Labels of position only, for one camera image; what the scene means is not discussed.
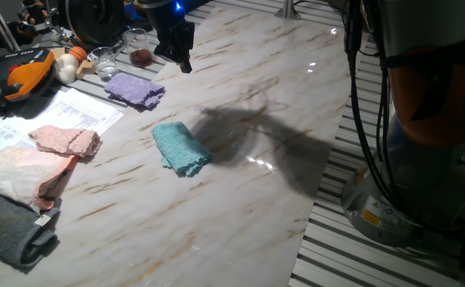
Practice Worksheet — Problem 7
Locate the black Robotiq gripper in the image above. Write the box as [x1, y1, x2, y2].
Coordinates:
[144, 0, 196, 74]

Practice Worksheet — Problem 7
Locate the teal terry cloth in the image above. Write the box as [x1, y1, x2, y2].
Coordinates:
[151, 120, 214, 178]

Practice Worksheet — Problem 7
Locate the purple terry cloth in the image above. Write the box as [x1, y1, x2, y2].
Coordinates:
[104, 72, 166, 110]

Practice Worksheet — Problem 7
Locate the small pink terry cloth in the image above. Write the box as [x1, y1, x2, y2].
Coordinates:
[28, 124, 103, 158]

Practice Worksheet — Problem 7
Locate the person hand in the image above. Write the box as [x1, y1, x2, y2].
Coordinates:
[15, 0, 49, 39]

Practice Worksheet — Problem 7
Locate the glass beaker with brown powder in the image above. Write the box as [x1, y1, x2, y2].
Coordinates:
[121, 28, 154, 69]

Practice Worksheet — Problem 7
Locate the blue object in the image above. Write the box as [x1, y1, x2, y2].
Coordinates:
[123, 2, 140, 21]

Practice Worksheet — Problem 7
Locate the glass beaker with clear liquid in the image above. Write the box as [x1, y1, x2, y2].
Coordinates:
[87, 46, 120, 81]

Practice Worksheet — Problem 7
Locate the large black round device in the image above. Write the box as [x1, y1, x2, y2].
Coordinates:
[56, 0, 125, 45]

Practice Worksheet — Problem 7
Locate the notched wooden block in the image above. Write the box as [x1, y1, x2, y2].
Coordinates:
[75, 59, 97, 80]

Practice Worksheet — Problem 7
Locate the small orange toy basketball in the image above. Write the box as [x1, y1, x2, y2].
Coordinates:
[68, 45, 88, 64]

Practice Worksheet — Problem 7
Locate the white garlic shaped toy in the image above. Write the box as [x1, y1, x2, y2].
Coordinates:
[52, 53, 80, 85]

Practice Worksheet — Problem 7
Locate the printed white paper sheet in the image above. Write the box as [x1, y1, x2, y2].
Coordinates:
[0, 118, 37, 168]
[14, 88, 125, 136]

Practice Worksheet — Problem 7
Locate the orange black teach pendant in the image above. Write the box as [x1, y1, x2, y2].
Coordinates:
[0, 47, 56, 108]

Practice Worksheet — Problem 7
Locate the large pink white towel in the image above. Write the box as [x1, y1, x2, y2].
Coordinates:
[0, 145, 81, 211]

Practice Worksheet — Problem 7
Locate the gray folded towel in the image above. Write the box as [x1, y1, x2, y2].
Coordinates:
[0, 191, 62, 269]

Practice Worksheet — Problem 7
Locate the metal post base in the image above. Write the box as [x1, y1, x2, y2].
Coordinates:
[274, 0, 301, 20]

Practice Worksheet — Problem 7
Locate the black cable bundle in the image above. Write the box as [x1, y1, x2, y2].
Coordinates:
[342, 0, 401, 208]

